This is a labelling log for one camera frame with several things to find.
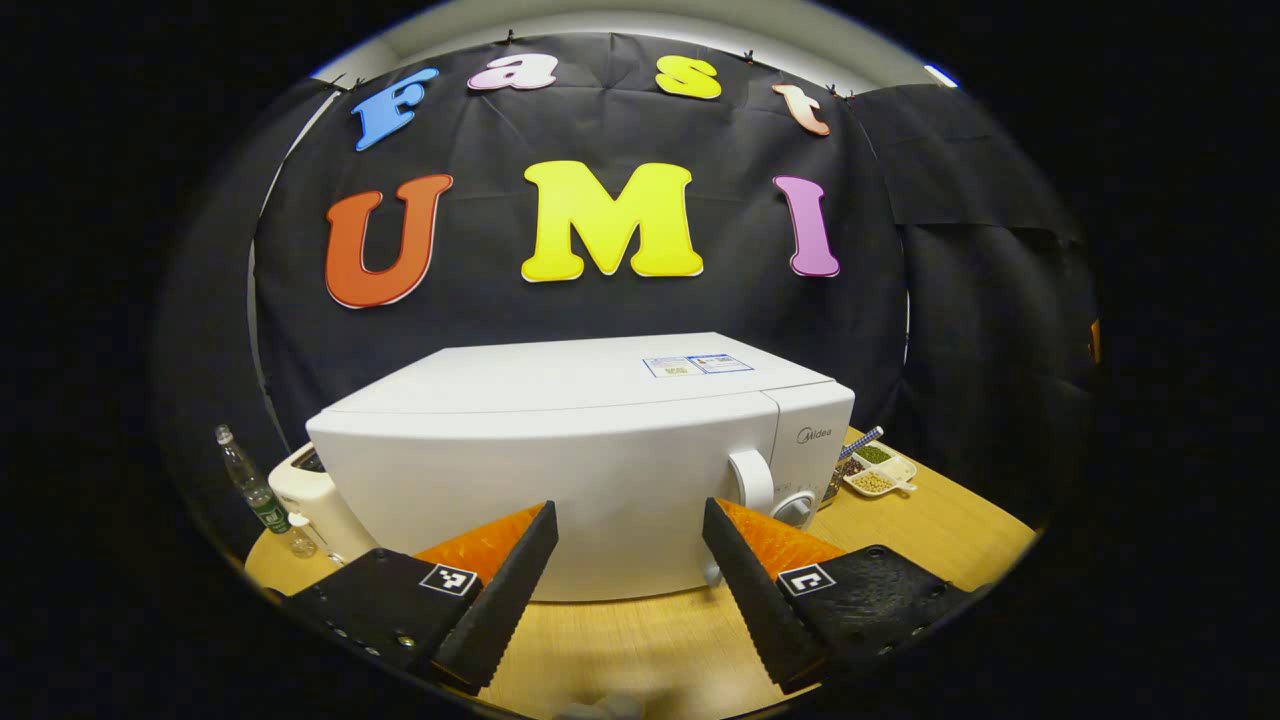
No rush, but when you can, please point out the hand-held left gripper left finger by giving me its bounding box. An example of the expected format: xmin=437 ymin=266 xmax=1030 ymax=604
xmin=283 ymin=501 xmax=560 ymax=696

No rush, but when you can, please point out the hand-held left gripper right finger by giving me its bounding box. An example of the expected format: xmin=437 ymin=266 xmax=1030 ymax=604
xmin=702 ymin=497 xmax=988 ymax=696

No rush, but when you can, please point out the white microwave oven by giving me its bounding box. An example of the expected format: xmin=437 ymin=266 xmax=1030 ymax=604
xmin=306 ymin=332 xmax=857 ymax=603

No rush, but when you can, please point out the white divided snack tray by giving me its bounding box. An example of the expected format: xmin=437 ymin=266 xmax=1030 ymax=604
xmin=843 ymin=442 xmax=918 ymax=498

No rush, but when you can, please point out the white toaster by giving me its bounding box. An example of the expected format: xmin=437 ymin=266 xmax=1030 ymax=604
xmin=268 ymin=444 xmax=379 ymax=567

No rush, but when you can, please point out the clear plastic bottle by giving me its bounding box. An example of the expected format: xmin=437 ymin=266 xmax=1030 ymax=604
xmin=214 ymin=424 xmax=317 ymax=559

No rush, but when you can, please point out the black backdrop cloth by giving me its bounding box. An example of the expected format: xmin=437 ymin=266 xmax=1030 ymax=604
xmin=155 ymin=33 xmax=1101 ymax=561

